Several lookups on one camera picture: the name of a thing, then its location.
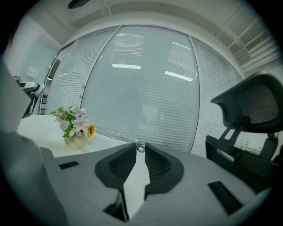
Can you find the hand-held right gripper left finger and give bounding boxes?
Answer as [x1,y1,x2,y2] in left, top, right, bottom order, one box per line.
[39,142,138,226]

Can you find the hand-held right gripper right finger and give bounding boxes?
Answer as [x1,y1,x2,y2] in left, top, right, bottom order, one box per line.
[130,143,267,226]

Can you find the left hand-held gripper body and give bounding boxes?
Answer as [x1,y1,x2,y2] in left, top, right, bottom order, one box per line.
[13,75,38,119]

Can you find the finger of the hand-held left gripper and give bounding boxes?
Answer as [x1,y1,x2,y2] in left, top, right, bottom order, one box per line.
[19,81,41,89]

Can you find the artificial flowers in pot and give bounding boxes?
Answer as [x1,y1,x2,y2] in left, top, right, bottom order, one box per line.
[49,105,96,150]

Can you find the black mesh office chair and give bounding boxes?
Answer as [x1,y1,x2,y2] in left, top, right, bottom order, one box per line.
[205,73,283,195]
[260,132,279,161]

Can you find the ceiling air vent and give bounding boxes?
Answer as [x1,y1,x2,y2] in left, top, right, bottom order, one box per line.
[244,30,272,52]

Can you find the white wall sign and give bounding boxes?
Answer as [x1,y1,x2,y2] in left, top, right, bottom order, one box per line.
[27,66,39,78]

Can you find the black head-worn camera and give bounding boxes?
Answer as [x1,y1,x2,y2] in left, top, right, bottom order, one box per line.
[67,0,92,10]

